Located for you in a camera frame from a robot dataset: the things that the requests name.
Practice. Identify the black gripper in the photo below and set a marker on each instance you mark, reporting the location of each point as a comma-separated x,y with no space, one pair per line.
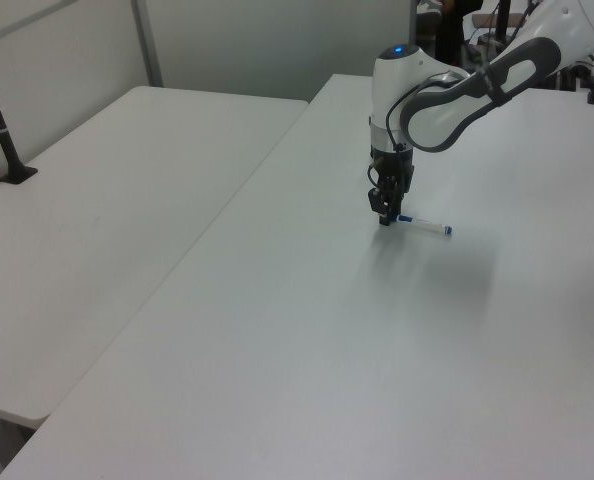
392,170

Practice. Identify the blue capped white marker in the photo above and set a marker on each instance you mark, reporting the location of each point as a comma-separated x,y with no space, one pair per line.
427,227

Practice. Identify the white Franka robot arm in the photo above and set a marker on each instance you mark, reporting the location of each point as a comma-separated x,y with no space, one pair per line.
427,65

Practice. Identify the dark background object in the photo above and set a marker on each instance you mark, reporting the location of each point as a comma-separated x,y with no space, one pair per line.
449,30

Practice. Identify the black background stand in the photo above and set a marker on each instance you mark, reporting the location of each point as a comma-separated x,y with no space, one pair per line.
502,15

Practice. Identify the white side table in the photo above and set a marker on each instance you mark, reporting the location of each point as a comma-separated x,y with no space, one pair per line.
102,225

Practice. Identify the gray partition post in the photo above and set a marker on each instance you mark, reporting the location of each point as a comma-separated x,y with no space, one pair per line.
147,45

